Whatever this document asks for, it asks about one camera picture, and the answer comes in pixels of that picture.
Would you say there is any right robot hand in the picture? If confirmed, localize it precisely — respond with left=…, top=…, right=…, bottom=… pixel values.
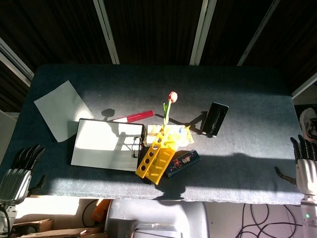
left=274, top=134, right=317, bottom=196

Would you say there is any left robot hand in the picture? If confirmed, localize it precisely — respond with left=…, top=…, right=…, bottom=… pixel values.
left=0, top=144, right=47, bottom=205

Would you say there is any black smartphone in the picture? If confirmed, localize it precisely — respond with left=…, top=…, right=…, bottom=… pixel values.
left=200, top=101, right=229, bottom=138

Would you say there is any cardboard box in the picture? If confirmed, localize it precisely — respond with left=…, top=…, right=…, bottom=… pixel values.
left=9, top=218, right=54, bottom=234

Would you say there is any grey cabinet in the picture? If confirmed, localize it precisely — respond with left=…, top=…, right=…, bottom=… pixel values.
left=0, top=109, right=20, bottom=166

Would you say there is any white sneaker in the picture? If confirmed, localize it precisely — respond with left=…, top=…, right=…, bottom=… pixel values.
left=299, top=108, right=317, bottom=140

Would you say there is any blue-grey table cloth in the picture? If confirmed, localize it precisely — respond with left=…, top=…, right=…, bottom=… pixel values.
left=0, top=63, right=308, bottom=205

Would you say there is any white partition strip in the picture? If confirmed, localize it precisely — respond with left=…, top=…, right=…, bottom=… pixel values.
left=291, top=71, right=317, bottom=100
left=189, top=0, right=217, bottom=66
left=237, top=0, right=280, bottom=66
left=93, top=0, right=120, bottom=65
left=0, top=37, right=34, bottom=87

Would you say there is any loose white paper sheet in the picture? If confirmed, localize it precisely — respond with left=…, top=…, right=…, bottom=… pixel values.
left=33, top=80, right=95, bottom=143

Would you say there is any black clipboard with white paper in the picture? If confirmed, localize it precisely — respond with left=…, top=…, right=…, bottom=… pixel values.
left=70, top=118, right=146, bottom=172

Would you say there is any orange tool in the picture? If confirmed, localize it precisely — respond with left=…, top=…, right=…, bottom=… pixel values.
left=92, top=198, right=112, bottom=223

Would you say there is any dark blue printed box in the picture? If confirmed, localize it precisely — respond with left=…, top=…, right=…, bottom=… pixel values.
left=166, top=148, right=200, bottom=179

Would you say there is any grey robot torso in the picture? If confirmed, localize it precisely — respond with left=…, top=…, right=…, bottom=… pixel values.
left=104, top=198, right=210, bottom=238

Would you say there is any yellow test tube rack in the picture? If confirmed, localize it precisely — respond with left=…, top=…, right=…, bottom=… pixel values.
left=135, top=127, right=179, bottom=186

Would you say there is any artificial red tulip flower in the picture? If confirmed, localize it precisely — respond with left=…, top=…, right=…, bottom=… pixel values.
left=153, top=91, right=178, bottom=166

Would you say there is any black cable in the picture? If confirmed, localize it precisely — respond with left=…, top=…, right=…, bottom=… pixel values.
left=236, top=203, right=304, bottom=238
left=82, top=199, right=100, bottom=228

